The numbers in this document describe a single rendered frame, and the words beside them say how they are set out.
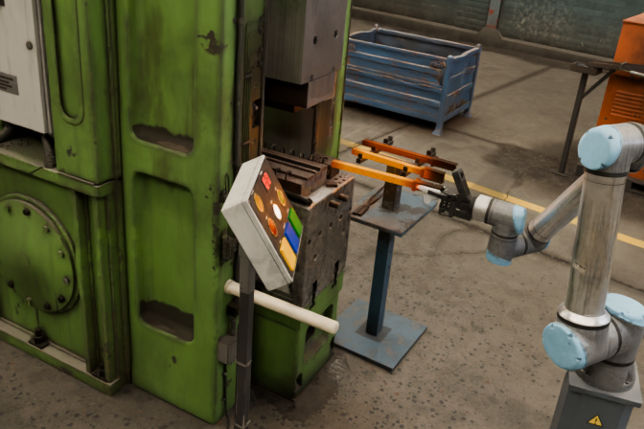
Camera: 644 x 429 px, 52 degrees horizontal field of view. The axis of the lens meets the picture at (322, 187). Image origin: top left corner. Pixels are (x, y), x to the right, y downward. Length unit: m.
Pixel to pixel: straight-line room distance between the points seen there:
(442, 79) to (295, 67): 3.87
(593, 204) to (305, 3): 1.06
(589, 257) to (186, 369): 1.56
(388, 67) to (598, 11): 4.20
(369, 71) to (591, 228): 4.55
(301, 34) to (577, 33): 7.87
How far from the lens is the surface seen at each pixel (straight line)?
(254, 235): 1.83
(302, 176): 2.47
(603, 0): 9.76
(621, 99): 5.58
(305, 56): 2.24
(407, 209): 2.99
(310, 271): 2.59
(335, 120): 2.92
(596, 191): 1.98
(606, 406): 2.40
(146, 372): 2.92
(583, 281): 2.07
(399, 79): 6.22
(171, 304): 2.71
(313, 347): 2.97
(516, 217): 2.26
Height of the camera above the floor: 1.98
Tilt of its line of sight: 24 degrees down
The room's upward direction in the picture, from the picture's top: 5 degrees clockwise
